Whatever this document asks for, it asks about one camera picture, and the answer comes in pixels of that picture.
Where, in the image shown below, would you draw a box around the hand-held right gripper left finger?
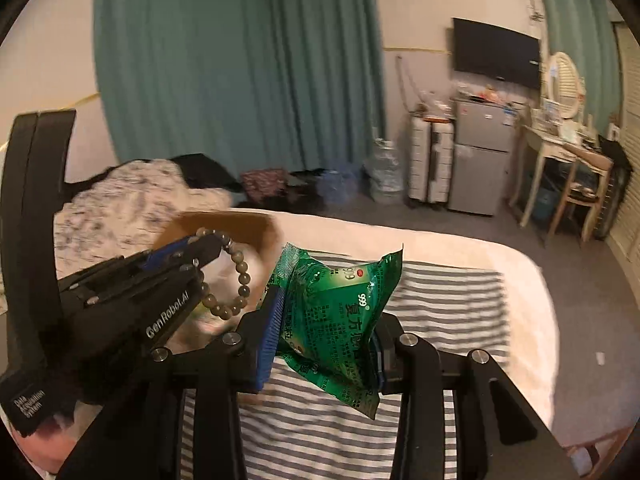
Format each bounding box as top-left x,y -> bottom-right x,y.
55,285 -> 288,480

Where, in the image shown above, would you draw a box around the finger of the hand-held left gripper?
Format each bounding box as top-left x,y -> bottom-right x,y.
120,235 -> 201,273
150,235 -> 225,291

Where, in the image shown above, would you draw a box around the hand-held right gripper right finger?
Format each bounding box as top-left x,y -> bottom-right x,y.
370,312 -> 568,480

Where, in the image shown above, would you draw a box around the brown cardboard box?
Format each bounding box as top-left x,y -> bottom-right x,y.
150,211 -> 283,281

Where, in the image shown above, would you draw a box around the grey bead bracelet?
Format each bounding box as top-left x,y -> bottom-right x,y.
195,227 -> 251,320

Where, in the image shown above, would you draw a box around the green sachet packet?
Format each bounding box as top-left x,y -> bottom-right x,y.
265,242 -> 405,420

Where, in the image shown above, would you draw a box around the floral quilt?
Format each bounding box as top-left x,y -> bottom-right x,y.
52,159 -> 233,281

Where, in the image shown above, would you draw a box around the grey checkered cloth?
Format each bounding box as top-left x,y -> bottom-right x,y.
180,252 -> 506,480

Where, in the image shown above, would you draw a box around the black cloth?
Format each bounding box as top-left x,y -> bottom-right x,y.
170,154 -> 241,193

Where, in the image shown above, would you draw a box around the dark patterned bag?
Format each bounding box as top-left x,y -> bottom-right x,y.
240,169 -> 291,206

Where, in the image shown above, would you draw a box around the white fluffy blanket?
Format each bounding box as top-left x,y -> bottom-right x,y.
235,210 -> 558,431

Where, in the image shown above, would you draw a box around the blue plastic bag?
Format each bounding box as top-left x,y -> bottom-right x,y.
317,160 -> 361,206

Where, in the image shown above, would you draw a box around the large clear water bottle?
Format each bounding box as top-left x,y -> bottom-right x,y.
367,142 -> 405,205

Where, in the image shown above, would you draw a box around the wide teal curtain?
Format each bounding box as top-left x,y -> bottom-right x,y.
94,0 -> 388,181

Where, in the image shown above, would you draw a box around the white suitcase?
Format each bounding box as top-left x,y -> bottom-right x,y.
407,112 -> 456,210

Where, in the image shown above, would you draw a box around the blue waste bin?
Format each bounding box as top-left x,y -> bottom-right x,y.
530,187 -> 556,223

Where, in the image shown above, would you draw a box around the grey fridge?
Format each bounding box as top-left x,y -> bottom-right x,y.
447,97 -> 518,217

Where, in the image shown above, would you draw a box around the cream dressing table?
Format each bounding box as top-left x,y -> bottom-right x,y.
520,120 -> 613,241

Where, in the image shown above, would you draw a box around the wooden chair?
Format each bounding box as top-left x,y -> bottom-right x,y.
550,142 -> 613,243

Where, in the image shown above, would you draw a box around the black bag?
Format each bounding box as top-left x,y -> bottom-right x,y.
595,135 -> 632,241

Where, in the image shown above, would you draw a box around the cream louvered wardrobe doors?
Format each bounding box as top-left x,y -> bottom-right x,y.
607,22 -> 640,261

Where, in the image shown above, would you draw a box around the black television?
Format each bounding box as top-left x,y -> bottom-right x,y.
452,17 -> 542,90

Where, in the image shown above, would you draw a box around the oval cream mirror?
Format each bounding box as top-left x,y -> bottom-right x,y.
540,51 -> 586,121

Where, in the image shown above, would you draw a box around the narrow teal curtain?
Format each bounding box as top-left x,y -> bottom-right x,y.
530,0 -> 621,126

